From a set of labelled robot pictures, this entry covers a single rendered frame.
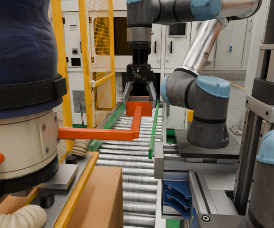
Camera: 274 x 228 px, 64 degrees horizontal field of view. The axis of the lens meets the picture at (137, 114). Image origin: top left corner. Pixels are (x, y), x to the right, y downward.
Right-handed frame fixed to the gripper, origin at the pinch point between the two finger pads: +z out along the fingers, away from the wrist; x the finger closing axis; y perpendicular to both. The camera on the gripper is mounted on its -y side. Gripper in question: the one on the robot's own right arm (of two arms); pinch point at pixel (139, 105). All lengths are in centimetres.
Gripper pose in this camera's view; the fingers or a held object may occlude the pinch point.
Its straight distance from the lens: 74.3
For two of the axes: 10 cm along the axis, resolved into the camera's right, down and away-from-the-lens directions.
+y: -0.6, 3.0, -9.5
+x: 10.0, 0.2, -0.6
